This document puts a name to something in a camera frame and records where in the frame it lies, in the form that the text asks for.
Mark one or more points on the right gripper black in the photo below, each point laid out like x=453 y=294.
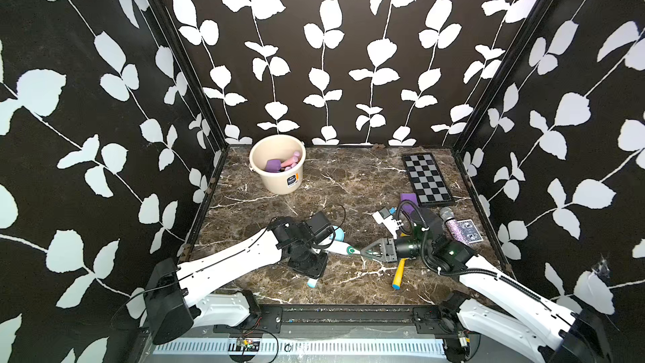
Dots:
x=385 y=244

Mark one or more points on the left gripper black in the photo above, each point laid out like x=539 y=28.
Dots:
x=316 y=272

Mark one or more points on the light blue trowel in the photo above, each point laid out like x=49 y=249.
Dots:
x=337 y=236

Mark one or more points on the purple square trowel pink handle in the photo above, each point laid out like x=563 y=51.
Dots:
x=273 y=166

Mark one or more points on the purple square trowel front row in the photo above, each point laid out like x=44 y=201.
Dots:
x=291 y=162

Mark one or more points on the green white scrub brush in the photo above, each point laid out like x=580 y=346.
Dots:
x=342 y=248

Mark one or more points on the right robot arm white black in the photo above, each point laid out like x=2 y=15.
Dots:
x=517 y=317

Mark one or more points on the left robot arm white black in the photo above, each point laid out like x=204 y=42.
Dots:
x=181 y=297

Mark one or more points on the cream plastic bucket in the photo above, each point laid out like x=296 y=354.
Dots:
x=278 y=146

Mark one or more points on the black white checkerboard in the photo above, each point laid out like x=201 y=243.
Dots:
x=427 y=180

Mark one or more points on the playing card deck box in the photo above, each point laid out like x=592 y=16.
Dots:
x=471 y=229

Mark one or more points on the yellow trowel yellow handle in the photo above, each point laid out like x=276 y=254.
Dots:
x=397 y=280

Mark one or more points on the purple trowel pink handle right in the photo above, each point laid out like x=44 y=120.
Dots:
x=412 y=197

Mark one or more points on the black front rail base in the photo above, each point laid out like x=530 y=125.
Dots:
x=352 y=315

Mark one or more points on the white perforated cable tray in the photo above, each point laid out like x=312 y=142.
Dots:
x=269 y=347

